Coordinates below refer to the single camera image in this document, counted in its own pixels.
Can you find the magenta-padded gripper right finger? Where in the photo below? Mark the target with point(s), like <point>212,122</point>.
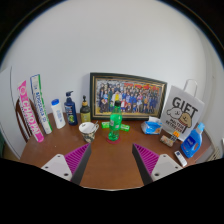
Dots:
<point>163,165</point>

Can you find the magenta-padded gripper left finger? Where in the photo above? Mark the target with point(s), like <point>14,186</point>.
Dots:
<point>60,165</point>

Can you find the green plastic drink bottle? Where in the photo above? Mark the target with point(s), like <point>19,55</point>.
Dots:
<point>115,125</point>

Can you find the white remote control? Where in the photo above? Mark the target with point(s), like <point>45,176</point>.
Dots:
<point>181,158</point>

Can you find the small snack box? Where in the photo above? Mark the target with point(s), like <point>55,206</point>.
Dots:
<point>168,139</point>

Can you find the blue detergent bottle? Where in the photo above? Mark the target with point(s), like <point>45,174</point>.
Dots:
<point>190,143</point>

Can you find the blue tissue pack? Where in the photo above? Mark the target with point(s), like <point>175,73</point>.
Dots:
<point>151,127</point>

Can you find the camouflage mug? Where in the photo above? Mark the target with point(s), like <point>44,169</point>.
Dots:
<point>87,133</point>

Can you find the white lotion bottle blue cap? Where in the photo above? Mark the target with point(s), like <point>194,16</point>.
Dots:
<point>58,115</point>

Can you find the metal spoon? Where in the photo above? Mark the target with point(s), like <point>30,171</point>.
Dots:
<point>95,124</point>

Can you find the dark blue pump bottle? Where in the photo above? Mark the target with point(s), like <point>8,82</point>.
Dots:
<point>71,111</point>

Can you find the flat round red coaster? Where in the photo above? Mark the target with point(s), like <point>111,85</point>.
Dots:
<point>110,141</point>

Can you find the brown pump bottle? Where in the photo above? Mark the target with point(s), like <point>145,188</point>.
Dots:
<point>85,113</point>

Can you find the white printed paper bag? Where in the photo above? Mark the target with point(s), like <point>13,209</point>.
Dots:
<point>181,110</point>

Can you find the pink long printed box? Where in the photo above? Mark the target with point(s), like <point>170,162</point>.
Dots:
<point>30,113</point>

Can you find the green and white long box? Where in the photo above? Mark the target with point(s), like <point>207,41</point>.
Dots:
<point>40,103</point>

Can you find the white flat board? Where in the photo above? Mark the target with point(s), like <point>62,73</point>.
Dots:
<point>7,113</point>

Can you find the framed group picture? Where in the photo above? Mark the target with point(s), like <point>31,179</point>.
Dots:
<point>133,96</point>

